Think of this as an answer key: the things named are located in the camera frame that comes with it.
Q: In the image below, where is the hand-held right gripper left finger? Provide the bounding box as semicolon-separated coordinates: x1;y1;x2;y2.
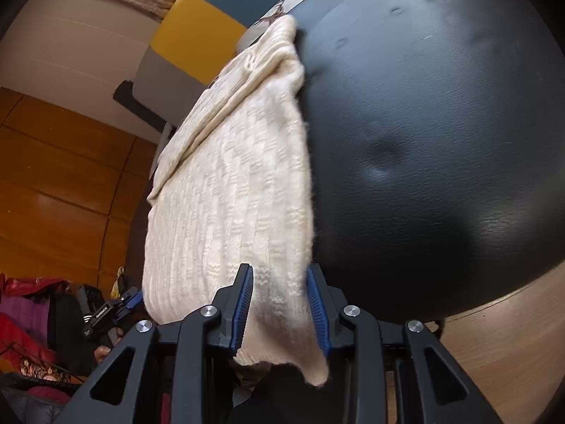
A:
55;263;256;424

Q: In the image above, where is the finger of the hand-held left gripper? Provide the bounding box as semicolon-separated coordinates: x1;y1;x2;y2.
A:
115;288;146;322

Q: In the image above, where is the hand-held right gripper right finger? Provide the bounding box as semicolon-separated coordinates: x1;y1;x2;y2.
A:
305;263;504;424

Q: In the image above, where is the cream knit sweater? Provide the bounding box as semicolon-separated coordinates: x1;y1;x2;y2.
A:
142;14;329;387

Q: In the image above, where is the yellow object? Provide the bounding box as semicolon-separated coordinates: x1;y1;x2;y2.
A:
110;266;126;299

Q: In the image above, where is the black cloth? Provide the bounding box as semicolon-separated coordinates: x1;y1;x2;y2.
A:
48;285;111;376

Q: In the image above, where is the purple cloth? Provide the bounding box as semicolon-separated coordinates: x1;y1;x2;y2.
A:
4;296;50;333

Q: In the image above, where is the red floral cloth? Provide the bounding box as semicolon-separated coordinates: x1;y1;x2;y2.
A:
0;274;87;383

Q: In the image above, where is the wooden wardrobe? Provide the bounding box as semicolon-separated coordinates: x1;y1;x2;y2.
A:
0;88;160;283

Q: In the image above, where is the deer print cushion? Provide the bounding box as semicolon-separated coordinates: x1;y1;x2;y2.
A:
236;0;336;54

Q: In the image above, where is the grey yellow blue sofa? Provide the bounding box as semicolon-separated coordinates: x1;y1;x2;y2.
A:
114;0;310;142

